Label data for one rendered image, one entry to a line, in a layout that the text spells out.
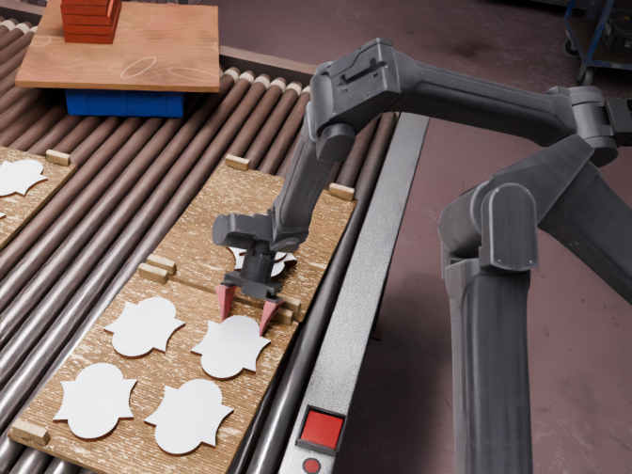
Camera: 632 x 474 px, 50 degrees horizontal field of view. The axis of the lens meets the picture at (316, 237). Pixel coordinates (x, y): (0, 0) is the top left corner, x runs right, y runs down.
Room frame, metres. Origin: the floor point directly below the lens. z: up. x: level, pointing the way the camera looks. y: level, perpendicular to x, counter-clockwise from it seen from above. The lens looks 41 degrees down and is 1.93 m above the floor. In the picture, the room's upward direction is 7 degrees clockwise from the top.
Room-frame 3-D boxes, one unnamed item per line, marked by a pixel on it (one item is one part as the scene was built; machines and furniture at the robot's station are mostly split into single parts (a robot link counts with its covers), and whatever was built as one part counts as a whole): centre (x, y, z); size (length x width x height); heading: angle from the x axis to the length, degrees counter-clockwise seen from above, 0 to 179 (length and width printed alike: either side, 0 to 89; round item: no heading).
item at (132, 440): (0.73, 0.23, 0.93); 0.41 x 0.35 x 0.02; 166
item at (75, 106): (1.69, 0.57, 0.97); 0.31 x 0.31 x 0.10; 11
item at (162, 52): (1.75, 0.59, 1.03); 0.50 x 0.50 x 0.02; 11
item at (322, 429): (0.66, -0.05, 0.92); 0.06 x 0.06 x 0.01; 80
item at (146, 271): (0.95, 0.31, 0.95); 0.06 x 0.02 x 0.03; 76
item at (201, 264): (1.14, 0.13, 0.93); 0.41 x 0.35 x 0.02; 167
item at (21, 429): (0.57, 0.41, 0.95); 0.06 x 0.02 x 0.03; 76
